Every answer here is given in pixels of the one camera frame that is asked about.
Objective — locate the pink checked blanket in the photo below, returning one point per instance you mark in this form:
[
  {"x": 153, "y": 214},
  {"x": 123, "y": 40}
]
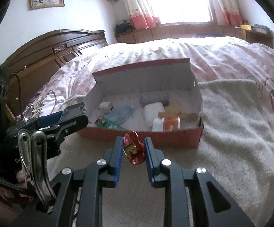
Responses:
[{"x": 221, "y": 56}]

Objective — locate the dark wooden headboard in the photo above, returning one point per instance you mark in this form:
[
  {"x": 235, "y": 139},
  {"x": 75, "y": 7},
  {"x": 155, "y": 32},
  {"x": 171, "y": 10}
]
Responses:
[{"x": 44, "y": 49}]

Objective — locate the blue correction tape dispenser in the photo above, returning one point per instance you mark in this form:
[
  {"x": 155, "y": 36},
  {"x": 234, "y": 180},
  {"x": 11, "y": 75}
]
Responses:
[{"x": 122, "y": 114}]

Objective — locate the cartoon print tube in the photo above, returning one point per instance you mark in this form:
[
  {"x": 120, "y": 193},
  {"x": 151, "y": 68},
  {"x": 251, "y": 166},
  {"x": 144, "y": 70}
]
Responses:
[{"x": 102, "y": 122}]

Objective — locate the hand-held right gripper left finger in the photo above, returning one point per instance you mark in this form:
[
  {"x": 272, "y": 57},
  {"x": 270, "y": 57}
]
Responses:
[{"x": 118, "y": 160}]

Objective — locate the grey ribbed plastic piece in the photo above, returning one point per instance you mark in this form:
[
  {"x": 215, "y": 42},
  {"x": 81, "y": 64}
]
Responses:
[{"x": 73, "y": 110}]

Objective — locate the floral curtain pink hem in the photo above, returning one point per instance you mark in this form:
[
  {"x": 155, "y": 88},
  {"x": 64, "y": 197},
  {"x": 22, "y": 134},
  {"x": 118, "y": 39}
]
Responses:
[
  {"x": 139, "y": 9},
  {"x": 224, "y": 7}
]

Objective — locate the white earbuds case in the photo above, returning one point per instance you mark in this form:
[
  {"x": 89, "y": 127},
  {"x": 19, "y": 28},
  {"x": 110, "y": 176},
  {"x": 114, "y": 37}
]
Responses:
[{"x": 153, "y": 111}]

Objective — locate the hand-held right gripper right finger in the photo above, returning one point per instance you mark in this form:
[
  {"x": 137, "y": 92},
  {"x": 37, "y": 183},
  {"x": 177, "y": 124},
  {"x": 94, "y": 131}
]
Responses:
[{"x": 150, "y": 160}]

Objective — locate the red cardboard box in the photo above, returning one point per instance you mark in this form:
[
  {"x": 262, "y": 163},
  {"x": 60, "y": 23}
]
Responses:
[{"x": 174, "y": 139}]

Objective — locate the metal spring clip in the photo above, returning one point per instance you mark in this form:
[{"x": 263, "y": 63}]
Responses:
[
  {"x": 36, "y": 165},
  {"x": 28, "y": 112}
]

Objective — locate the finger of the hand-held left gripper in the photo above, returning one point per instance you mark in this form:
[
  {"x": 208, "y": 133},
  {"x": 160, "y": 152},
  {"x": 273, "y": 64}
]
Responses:
[
  {"x": 75, "y": 125},
  {"x": 49, "y": 119}
]

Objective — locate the white charger plug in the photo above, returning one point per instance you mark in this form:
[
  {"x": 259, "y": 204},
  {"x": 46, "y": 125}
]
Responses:
[{"x": 105, "y": 106}]

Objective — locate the yellow book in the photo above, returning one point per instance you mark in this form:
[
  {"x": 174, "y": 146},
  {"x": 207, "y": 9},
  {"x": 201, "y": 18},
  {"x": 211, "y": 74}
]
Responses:
[{"x": 245, "y": 27}]

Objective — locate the window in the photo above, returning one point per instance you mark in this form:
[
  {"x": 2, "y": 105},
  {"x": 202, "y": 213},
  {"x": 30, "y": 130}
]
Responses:
[{"x": 179, "y": 0}]

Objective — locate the wooden window cabinet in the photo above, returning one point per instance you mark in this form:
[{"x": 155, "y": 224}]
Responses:
[{"x": 174, "y": 30}]

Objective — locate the black bag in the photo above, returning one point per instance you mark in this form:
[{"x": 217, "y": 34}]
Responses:
[{"x": 124, "y": 27}]

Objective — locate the red toy car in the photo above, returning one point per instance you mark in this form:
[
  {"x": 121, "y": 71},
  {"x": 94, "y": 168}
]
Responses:
[{"x": 137, "y": 156}]

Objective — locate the white jar orange label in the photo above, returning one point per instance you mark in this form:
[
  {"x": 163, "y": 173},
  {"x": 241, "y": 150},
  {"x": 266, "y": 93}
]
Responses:
[{"x": 167, "y": 124}]

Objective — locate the beige towel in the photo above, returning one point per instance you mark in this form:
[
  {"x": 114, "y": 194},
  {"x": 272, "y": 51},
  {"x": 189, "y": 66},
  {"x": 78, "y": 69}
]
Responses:
[{"x": 221, "y": 134}]

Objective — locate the person's left hand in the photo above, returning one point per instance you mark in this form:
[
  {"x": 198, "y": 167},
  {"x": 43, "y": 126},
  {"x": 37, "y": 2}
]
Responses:
[{"x": 21, "y": 176}]

